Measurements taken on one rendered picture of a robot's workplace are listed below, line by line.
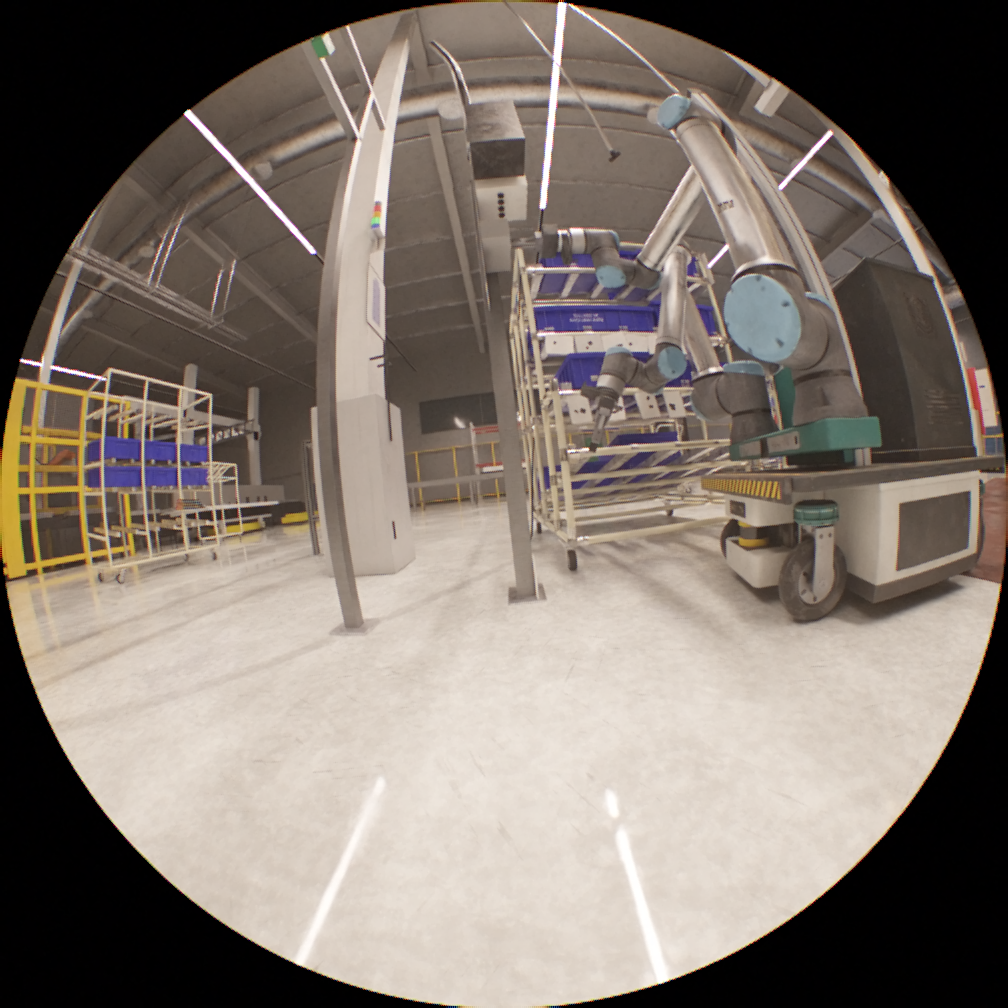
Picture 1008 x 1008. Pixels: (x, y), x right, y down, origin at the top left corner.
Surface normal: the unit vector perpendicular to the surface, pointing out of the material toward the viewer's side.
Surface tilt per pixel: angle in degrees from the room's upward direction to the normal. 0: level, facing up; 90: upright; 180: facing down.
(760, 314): 95
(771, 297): 95
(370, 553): 90
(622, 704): 0
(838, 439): 90
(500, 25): 175
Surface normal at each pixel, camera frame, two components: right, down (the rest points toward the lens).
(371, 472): -0.03, 0.05
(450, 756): -0.11, -0.99
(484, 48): 0.11, 0.99
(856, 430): -0.31, 0.07
